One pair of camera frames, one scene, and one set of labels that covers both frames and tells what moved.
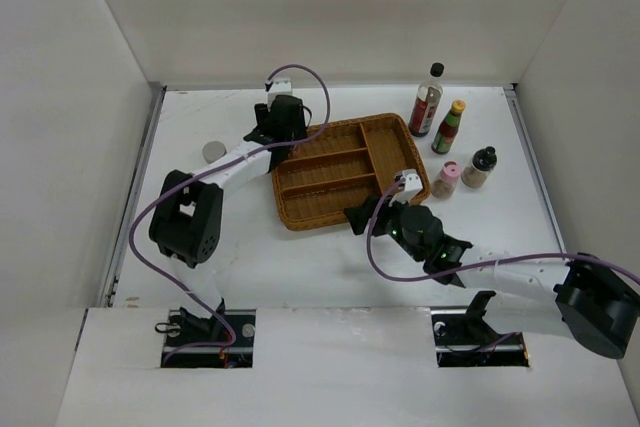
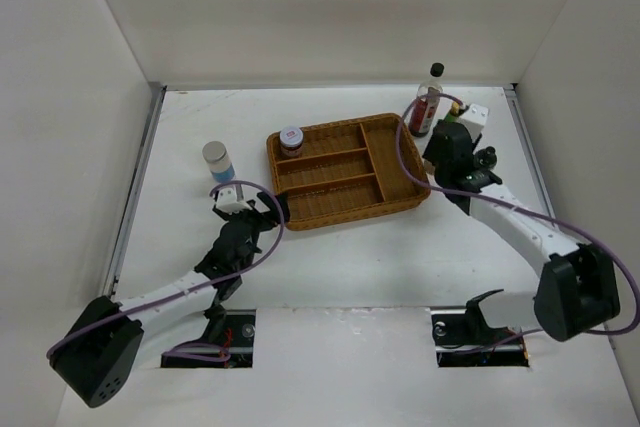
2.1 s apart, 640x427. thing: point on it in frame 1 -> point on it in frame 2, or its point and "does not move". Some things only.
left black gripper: (299, 131) -> (268, 203)
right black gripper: (359, 216) -> (429, 153)
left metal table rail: (154, 112) does not move
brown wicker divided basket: (342, 167) does not move
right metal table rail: (512, 94) does not move
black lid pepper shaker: (482, 163) does not move
